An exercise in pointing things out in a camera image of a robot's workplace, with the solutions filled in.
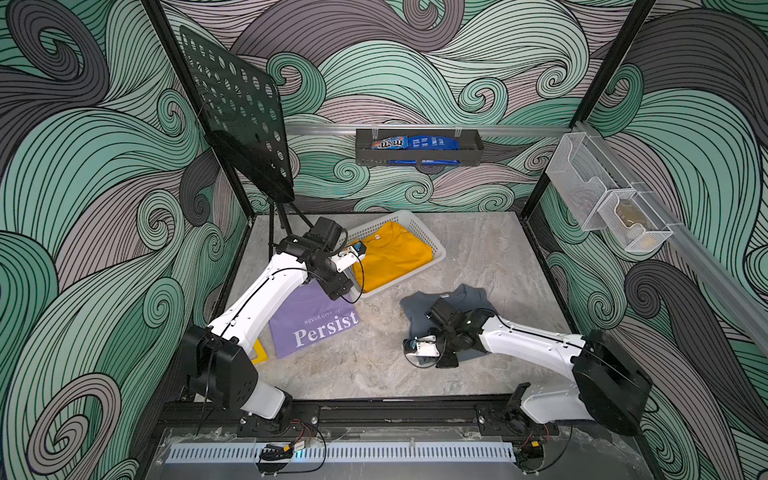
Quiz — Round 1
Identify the grey t-shirt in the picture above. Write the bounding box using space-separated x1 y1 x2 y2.
400 284 496 369

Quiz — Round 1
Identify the clear plastic wall bin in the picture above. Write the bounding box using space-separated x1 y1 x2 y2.
546 132 618 231

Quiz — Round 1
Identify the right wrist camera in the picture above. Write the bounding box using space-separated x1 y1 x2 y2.
403 335 441 361

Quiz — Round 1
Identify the black wall tray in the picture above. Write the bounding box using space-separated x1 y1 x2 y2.
355 127 485 167

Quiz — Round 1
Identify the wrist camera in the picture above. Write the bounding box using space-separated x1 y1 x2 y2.
403 335 441 361
331 241 367 273

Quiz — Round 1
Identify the small clear wall bin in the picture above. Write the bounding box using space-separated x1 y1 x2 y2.
597 189 673 254

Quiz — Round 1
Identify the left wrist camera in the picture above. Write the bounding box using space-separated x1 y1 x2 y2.
331 241 367 273

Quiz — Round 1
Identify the white slotted cable duct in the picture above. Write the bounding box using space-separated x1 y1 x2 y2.
165 441 516 465

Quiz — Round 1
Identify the black perforated music stand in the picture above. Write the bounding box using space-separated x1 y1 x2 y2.
177 26 314 230

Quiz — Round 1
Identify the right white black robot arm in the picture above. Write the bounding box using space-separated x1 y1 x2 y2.
403 299 652 436

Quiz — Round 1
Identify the yellow plastic triangle tool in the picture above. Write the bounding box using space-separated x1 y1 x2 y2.
249 340 269 365

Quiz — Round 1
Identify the white perforated plastic basket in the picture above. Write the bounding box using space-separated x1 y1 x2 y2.
345 210 447 300

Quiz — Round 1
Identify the blue candy packet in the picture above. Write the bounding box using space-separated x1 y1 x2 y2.
371 135 460 151

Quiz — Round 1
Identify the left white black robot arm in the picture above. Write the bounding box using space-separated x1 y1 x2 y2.
179 217 367 421

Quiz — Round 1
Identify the yellow t-shirt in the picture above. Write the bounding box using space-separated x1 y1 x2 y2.
352 222 433 293

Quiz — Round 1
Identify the purple Persist t-shirt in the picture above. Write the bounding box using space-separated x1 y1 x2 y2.
269 282 361 359

